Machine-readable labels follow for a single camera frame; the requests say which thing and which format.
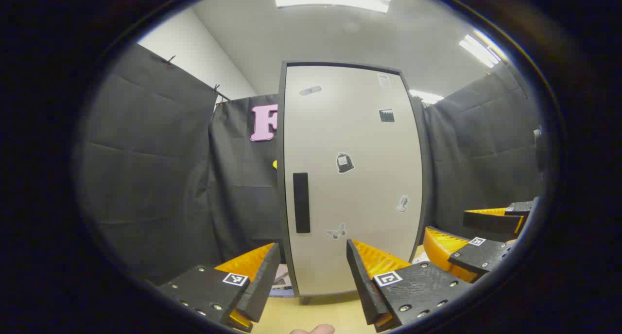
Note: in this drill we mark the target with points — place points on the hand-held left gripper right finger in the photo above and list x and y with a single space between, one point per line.
362 285

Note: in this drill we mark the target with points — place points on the black backdrop cloth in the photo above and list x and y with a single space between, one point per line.
146 178

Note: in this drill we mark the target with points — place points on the pink paper sheet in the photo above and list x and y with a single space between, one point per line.
282 275

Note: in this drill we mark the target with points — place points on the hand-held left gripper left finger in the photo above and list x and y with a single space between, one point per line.
262 280

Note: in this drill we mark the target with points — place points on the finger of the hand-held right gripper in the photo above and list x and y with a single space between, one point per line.
481 258
491 223

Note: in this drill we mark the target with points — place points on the dark grey cabinet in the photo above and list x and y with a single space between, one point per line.
280 202

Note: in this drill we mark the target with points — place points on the beige cabinet door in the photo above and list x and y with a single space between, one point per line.
354 130

